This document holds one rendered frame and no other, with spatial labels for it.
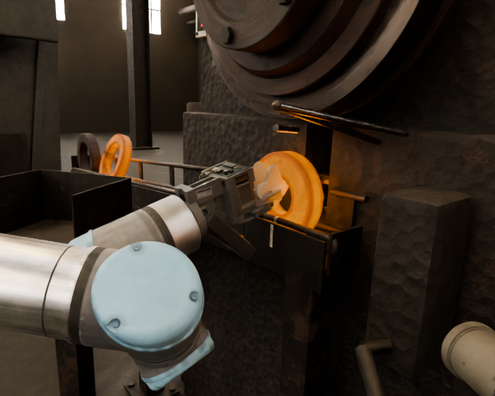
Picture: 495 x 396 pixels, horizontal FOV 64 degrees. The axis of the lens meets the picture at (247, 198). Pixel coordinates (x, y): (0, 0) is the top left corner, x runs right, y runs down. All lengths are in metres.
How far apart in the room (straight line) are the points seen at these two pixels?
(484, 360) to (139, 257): 0.32
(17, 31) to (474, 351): 3.04
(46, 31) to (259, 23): 2.73
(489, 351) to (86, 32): 10.93
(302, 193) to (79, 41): 10.51
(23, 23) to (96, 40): 8.03
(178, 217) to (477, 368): 0.37
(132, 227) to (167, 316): 0.22
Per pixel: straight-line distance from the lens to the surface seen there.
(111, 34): 11.32
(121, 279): 0.35
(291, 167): 0.67
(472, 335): 0.46
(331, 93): 0.58
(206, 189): 0.59
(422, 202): 0.51
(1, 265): 0.40
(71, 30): 11.01
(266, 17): 0.57
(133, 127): 7.55
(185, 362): 0.48
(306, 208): 0.66
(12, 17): 3.17
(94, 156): 1.56
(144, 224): 0.54
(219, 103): 1.05
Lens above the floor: 0.90
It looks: 14 degrees down
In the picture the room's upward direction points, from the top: 2 degrees clockwise
